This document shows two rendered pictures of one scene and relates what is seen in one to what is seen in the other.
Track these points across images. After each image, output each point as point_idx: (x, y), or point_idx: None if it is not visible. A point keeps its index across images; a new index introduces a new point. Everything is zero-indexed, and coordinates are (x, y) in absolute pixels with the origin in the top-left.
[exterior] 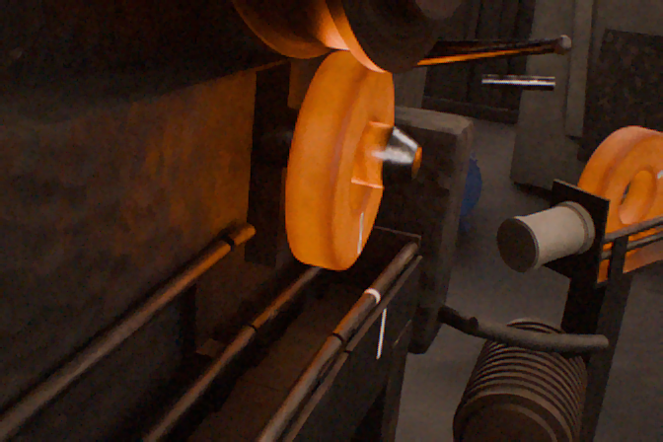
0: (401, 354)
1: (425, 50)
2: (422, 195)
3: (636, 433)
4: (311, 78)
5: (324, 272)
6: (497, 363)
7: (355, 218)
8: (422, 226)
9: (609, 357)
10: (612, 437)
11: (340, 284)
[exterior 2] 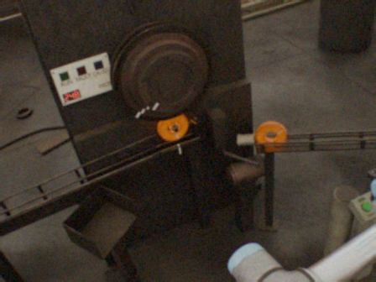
0: (194, 154)
1: (180, 114)
2: (211, 127)
3: None
4: None
5: (188, 137)
6: (239, 160)
7: (173, 134)
8: (212, 133)
9: (272, 168)
10: (362, 195)
11: None
